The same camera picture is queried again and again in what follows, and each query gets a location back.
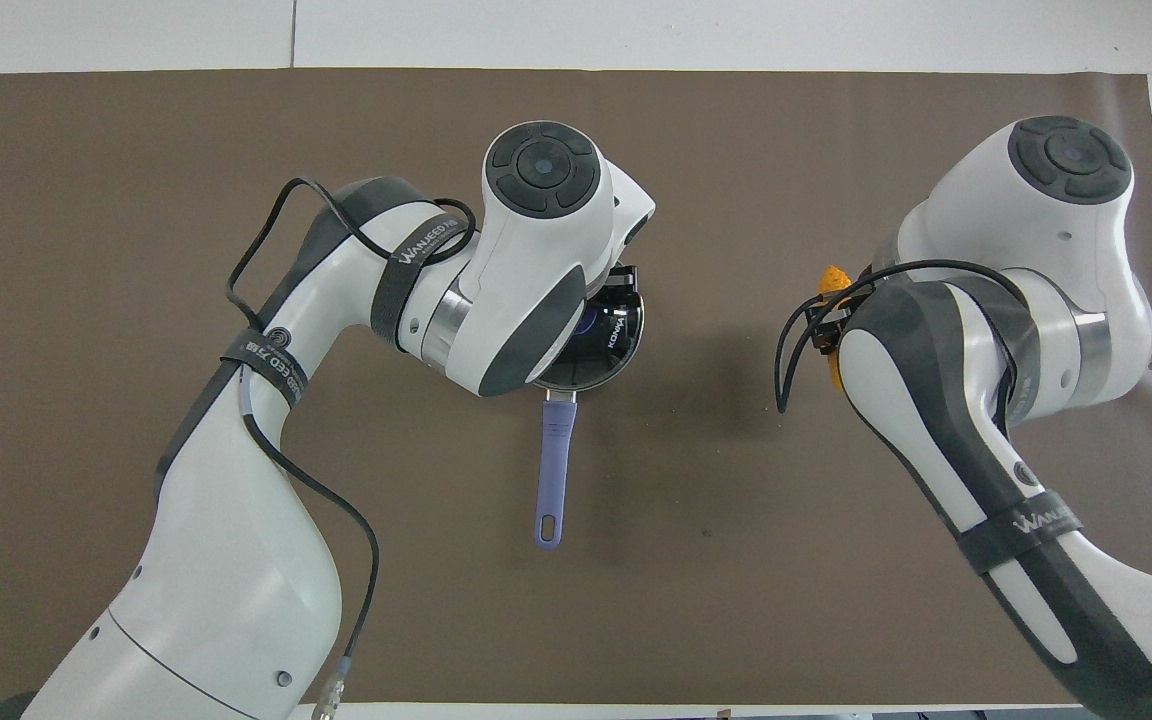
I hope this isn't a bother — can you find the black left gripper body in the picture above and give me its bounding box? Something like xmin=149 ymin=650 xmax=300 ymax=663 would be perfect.
xmin=590 ymin=263 xmax=643 ymax=301

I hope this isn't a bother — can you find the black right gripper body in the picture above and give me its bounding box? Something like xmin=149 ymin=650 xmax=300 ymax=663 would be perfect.
xmin=808 ymin=267 xmax=878 ymax=353

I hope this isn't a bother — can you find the yellow corn cob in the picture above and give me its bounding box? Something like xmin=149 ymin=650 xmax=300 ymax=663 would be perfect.
xmin=820 ymin=264 xmax=855 ymax=391

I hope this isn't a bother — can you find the glass lid with purple knob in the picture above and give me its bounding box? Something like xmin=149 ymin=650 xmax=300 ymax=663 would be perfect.
xmin=536 ymin=290 xmax=646 ymax=392

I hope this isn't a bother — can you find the brown table mat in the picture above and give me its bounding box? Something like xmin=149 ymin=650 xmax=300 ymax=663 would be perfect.
xmin=0 ymin=68 xmax=1152 ymax=706

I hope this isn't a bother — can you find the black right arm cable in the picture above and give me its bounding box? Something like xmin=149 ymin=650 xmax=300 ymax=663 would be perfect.
xmin=775 ymin=259 xmax=1033 ymax=416

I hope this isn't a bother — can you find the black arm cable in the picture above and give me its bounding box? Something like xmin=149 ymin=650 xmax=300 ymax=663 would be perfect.
xmin=224 ymin=177 xmax=480 ymax=720
xmin=775 ymin=259 xmax=1033 ymax=416

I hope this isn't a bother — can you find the dark pot with purple handle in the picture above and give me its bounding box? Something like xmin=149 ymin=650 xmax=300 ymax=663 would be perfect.
xmin=534 ymin=290 xmax=646 ymax=549

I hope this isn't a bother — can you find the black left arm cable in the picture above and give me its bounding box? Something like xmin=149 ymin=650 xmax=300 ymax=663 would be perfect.
xmin=224 ymin=177 xmax=480 ymax=720

